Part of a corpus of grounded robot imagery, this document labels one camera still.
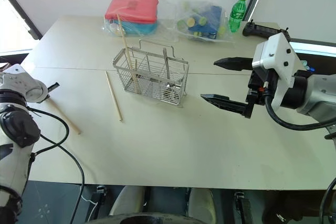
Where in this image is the black table clamp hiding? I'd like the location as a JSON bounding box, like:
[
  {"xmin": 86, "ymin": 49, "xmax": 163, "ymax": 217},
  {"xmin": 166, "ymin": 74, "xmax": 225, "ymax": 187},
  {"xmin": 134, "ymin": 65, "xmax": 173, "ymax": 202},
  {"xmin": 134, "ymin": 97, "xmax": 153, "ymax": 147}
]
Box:
[
  {"xmin": 89, "ymin": 185, "xmax": 108, "ymax": 221},
  {"xmin": 233, "ymin": 190, "xmax": 255, "ymax": 224}
]

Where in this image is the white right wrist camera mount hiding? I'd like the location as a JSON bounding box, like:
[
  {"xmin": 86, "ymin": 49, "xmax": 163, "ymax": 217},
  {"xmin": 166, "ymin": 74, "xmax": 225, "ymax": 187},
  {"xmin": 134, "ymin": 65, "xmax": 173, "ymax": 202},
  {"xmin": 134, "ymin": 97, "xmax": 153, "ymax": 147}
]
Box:
[{"xmin": 251, "ymin": 32, "xmax": 300, "ymax": 111}]

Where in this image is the small blue object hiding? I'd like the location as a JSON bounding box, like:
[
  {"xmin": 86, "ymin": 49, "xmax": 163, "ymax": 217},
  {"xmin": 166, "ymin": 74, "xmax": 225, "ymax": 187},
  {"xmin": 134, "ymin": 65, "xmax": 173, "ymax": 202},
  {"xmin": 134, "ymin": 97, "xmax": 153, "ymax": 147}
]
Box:
[{"xmin": 301, "ymin": 60, "xmax": 316, "ymax": 73}]

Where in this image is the red folded pouch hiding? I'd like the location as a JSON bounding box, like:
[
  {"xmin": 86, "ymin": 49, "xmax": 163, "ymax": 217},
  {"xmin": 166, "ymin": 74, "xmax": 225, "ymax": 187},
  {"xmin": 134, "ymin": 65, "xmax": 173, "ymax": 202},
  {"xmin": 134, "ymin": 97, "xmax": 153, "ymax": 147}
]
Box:
[{"xmin": 104, "ymin": 0, "xmax": 160, "ymax": 25}]

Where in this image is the white rounded robot foot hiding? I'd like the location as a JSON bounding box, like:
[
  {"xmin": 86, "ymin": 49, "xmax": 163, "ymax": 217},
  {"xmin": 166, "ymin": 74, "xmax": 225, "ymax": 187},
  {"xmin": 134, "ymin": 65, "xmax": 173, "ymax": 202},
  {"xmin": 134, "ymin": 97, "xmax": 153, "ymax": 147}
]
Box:
[
  {"xmin": 108, "ymin": 185, "xmax": 145, "ymax": 217},
  {"xmin": 188, "ymin": 188, "xmax": 217, "ymax": 224}
]

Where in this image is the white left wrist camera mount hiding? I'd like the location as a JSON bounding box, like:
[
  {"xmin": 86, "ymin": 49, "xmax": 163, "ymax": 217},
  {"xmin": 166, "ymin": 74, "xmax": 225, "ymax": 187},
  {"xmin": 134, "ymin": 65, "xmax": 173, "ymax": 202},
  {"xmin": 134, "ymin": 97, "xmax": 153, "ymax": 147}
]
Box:
[{"xmin": 0, "ymin": 63, "xmax": 50, "ymax": 103}]

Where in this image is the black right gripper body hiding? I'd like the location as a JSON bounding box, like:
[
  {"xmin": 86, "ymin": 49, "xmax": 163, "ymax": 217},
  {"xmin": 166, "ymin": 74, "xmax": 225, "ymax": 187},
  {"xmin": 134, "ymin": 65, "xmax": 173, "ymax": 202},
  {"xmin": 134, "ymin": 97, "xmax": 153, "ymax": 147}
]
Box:
[{"xmin": 246, "ymin": 67, "xmax": 279, "ymax": 107}]

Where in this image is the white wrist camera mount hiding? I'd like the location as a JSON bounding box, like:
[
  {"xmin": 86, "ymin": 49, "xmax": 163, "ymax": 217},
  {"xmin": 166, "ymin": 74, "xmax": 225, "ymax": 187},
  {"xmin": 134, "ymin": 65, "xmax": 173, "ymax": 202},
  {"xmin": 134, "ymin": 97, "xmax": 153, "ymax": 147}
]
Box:
[
  {"xmin": 0, "ymin": 63, "xmax": 50, "ymax": 103},
  {"xmin": 251, "ymin": 32, "xmax": 300, "ymax": 111}
]

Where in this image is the black handheld controller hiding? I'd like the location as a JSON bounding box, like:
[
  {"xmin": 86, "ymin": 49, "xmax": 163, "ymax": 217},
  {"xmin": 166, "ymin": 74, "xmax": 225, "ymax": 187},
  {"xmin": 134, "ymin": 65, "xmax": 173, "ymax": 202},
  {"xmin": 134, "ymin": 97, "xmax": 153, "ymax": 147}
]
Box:
[{"xmin": 241, "ymin": 19, "xmax": 291, "ymax": 43}]

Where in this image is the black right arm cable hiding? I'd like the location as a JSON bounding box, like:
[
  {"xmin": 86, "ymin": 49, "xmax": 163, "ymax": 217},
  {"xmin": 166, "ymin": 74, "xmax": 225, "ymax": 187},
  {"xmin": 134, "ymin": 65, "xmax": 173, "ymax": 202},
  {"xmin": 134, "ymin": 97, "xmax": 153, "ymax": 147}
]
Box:
[{"xmin": 264, "ymin": 94, "xmax": 336, "ymax": 131}]

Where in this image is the clear crinkled plastic bag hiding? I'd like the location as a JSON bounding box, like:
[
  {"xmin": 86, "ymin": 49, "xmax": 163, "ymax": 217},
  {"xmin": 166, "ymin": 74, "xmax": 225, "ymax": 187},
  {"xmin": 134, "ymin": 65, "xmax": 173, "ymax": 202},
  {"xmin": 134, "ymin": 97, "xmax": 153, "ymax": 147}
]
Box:
[{"xmin": 172, "ymin": 0, "xmax": 236, "ymax": 43}]

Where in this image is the thin white cable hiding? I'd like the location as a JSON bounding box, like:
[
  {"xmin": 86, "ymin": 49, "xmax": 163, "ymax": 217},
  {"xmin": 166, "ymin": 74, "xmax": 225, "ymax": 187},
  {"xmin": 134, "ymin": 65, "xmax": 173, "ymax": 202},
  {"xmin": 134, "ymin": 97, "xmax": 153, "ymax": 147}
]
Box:
[{"xmin": 80, "ymin": 194, "xmax": 98, "ymax": 221}]

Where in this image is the green plastic bottle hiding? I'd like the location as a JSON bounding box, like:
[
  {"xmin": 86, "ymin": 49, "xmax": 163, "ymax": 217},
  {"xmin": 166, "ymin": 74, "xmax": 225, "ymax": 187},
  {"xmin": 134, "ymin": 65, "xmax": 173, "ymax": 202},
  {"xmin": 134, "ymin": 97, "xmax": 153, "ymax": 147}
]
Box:
[{"xmin": 228, "ymin": 0, "xmax": 248, "ymax": 34}]

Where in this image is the blue cloth pack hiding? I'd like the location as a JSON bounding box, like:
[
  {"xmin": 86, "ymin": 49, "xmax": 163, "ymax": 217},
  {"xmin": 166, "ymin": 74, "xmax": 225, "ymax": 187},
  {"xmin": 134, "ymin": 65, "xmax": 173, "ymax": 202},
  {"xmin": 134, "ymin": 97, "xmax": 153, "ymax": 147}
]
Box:
[{"xmin": 187, "ymin": 5, "xmax": 223, "ymax": 40}]

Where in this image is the metal wire basket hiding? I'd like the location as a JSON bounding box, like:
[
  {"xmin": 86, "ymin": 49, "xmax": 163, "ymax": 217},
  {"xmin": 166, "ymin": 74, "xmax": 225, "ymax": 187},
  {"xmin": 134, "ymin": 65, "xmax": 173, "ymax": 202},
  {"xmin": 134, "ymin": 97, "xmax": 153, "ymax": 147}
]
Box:
[{"xmin": 112, "ymin": 39, "xmax": 190, "ymax": 107}]

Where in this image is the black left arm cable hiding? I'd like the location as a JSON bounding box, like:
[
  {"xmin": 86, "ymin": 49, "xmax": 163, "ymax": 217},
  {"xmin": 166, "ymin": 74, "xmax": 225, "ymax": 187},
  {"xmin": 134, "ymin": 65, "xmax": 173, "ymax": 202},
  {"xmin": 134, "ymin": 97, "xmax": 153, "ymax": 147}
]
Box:
[{"xmin": 26, "ymin": 106, "xmax": 86, "ymax": 221}]

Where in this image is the long wooden chopstick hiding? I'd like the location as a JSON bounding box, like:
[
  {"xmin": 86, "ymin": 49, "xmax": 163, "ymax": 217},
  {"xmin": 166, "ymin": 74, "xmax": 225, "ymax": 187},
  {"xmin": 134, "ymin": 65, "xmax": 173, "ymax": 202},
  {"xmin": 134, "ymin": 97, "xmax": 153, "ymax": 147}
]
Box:
[{"xmin": 116, "ymin": 13, "xmax": 141, "ymax": 95}]

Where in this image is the metal spoon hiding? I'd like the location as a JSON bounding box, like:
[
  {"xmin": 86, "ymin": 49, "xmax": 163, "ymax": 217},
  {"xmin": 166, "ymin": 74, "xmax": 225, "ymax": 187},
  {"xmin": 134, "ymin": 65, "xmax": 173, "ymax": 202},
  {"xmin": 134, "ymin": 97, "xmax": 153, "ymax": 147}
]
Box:
[{"xmin": 162, "ymin": 47, "xmax": 182, "ymax": 99}]

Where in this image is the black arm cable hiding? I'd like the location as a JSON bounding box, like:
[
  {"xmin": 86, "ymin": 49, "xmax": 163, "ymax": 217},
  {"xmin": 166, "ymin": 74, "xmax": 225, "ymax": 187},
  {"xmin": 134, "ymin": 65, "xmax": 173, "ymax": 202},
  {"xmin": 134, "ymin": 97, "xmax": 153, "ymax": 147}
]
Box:
[
  {"xmin": 26, "ymin": 106, "xmax": 86, "ymax": 221},
  {"xmin": 264, "ymin": 94, "xmax": 336, "ymax": 131}
]

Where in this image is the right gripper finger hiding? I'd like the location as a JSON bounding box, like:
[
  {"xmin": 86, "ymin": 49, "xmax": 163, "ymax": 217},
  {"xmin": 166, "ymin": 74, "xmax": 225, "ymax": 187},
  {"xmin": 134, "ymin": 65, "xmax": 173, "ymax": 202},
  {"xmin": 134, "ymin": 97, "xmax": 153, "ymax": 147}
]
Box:
[
  {"xmin": 200, "ymin": 93, "xmax": 255, "ymax": 119},
  {"xmin": 213, "ymin": 57, "xmax": 255, "ymax": 72}
]

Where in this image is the blue folded pouch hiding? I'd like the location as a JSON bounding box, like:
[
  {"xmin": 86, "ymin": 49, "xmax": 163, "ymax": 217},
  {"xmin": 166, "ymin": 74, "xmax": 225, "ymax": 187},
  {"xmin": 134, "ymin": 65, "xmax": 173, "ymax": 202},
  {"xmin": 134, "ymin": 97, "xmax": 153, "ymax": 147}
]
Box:
[{"xmin": 112, "ymin": 20, "xmax": 159, "ymax": 37}]

